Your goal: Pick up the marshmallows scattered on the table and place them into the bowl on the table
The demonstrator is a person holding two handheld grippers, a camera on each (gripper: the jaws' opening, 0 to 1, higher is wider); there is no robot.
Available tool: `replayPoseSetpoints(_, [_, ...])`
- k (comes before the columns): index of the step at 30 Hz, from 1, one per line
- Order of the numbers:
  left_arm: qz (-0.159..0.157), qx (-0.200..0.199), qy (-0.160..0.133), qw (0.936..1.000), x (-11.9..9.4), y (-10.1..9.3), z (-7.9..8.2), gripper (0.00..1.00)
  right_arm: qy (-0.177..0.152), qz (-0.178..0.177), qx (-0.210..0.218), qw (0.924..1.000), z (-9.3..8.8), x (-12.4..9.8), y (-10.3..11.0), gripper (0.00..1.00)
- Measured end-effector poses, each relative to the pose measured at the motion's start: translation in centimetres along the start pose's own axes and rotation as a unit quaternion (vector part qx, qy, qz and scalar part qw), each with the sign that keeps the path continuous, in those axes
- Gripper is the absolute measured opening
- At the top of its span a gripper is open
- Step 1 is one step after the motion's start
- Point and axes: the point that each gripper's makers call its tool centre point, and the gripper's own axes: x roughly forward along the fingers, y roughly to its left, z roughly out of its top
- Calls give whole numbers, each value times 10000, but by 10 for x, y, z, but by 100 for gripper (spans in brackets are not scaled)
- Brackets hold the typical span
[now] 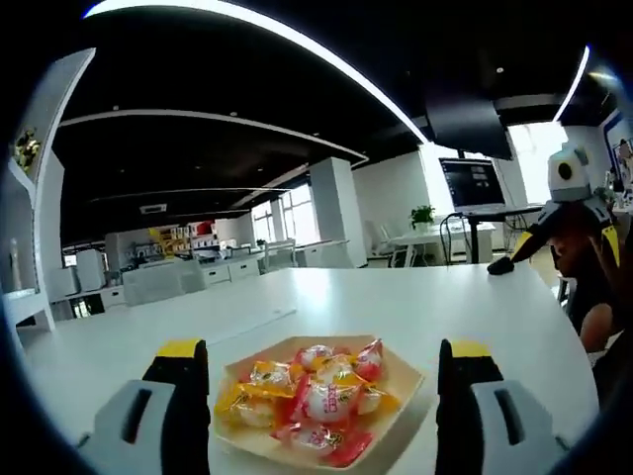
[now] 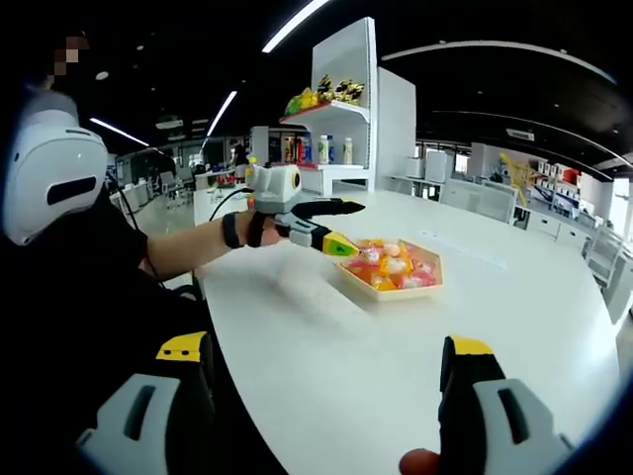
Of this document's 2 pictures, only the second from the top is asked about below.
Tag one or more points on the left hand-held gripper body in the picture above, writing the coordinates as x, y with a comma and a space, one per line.
272, 188

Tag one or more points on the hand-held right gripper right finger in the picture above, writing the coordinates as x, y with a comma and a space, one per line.
504, 425

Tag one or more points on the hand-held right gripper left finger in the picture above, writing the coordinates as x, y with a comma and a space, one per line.
143, 420

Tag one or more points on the pile of marshmallow packets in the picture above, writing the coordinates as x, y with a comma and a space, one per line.
390, 267

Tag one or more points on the beige hexagonal bowl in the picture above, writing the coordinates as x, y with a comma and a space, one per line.
395, 296

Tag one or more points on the person's left hand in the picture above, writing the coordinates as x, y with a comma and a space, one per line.
272, 236

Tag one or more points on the person's right hand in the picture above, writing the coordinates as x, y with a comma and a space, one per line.
418, 462

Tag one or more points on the blue snack box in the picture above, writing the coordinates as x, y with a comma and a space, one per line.
306, 147

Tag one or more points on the white bottle green label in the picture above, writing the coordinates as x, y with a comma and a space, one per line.
324, 151

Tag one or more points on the cream drink bottle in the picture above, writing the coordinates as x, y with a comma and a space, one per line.
348, 152

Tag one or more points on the ceiling light strip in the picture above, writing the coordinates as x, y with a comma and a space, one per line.
118, 131
221, 114
292, 27

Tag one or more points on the yellow green snack bag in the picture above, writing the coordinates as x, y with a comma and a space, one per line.
304, 101

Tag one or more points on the small white appliance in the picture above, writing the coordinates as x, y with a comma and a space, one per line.
415, 168

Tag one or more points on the white square pillar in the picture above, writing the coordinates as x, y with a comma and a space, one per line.
395, 133

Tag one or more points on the black yellow snack bag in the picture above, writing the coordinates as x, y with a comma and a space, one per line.
325, 85
351, 90

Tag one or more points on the white cube appliance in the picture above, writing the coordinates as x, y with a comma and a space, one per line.
436, 165

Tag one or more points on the white table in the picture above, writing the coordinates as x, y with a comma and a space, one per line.
346, 356

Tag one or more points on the white display shelf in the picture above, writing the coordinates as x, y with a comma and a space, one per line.
341, 54

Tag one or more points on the grey perforated partition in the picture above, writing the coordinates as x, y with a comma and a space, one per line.
477, 198

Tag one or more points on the yellow figure display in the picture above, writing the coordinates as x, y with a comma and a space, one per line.
514, 170

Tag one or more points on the white drawer cabinet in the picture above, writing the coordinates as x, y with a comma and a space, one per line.
549, 225

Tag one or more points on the ceiling air conditioner vent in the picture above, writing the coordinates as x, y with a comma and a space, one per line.
520, 134

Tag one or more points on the white worn device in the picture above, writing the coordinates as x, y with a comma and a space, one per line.
44, 158

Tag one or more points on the red box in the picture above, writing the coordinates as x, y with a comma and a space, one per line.
569, 176

